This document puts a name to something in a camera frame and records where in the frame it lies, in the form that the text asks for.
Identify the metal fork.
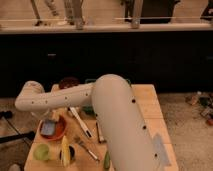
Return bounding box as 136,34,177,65
74,136,100,162

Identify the blue sponge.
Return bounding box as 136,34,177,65
41,120,56,136

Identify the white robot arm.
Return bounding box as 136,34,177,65
15,74,161,171

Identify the black round dish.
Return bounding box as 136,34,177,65
59,145,75,163

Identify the silver spoon utensil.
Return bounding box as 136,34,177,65
96,122,106,143

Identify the green vegetable piece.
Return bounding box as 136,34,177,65
103,151,111,170

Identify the dark brown bowl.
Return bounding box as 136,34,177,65
59,77,79,89

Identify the green container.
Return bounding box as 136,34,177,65
82,78,98,117

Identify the red bowl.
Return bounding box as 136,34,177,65
41,116,67,141

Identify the clutter on floor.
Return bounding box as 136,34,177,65
186,91,213,127

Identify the black tripod stand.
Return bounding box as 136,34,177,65
0,111,35,144

